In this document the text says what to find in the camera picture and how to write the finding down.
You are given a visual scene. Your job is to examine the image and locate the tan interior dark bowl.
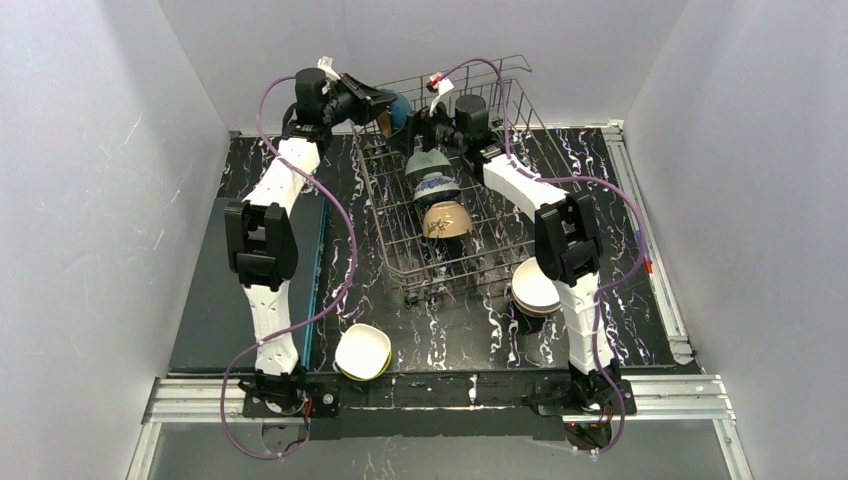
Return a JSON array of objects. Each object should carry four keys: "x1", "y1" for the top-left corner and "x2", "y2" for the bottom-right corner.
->
[{"x1": 377, "y1": 94, "x2": 411, "y2": 138}]

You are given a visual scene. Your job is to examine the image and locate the green celadon bowl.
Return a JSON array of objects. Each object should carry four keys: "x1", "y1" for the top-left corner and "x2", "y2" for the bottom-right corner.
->
[{"x1": 405, "y1": 149, "x2": 451, "y2": 180}]

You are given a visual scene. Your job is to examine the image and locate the blue floral bowl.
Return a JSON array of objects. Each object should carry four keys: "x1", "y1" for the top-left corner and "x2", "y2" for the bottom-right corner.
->
[{"x1": 413, "y1": 174, "x2": 461, "y2": 206}]

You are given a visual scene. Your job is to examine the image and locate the cream white round bowl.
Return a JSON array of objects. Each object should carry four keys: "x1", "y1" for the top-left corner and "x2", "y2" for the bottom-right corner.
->
[{"x1": 422, "y1": 201, "x2": 473, "y2": 239}]

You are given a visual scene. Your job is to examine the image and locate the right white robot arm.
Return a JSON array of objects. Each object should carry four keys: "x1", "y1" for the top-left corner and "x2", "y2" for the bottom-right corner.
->
[{"x1": 388, "y1": 94, "x2": 614, "y2": 375}]

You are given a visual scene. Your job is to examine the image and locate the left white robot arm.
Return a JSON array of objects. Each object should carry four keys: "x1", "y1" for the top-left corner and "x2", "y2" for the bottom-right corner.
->
[{"x1": 224, "y1": 67, "x2": 398, "y2": 378}]

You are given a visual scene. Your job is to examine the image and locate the orange striped bowl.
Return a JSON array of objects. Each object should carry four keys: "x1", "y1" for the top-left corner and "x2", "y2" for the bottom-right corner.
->
[{"x1": 510, "y1": 257, "x2": 561, "y2": 317}]

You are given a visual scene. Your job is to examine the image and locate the white square bowl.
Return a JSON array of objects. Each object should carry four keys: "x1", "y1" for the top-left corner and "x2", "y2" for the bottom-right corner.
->
[{"x1": 335, "y1": 323, "x2": 392, "y2": 377}]

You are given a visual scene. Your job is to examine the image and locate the yellow rimmed bowl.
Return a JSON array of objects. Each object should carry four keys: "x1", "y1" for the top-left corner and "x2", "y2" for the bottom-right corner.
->
[{"x1": 334, "y1": 357, "x2": 392, "y2": 382}]

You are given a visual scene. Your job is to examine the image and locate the grey mat blue edge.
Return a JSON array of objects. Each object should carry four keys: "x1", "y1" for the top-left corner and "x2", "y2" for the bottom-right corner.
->
[{"x1": 169, "y1": 194, "x2": 330, "y2": 376}]

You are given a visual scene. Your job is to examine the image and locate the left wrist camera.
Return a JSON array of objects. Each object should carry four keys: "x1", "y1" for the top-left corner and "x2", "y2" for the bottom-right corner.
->
[{"x1": 317, "y1": 56, "x2": 341, "y2": 81}]

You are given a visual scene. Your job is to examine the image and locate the grey wire dish rack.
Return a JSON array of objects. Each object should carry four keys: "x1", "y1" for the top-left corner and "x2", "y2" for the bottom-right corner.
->
[{"x1": 353, "y1": 54, "x2": 556, "y2": 305}]

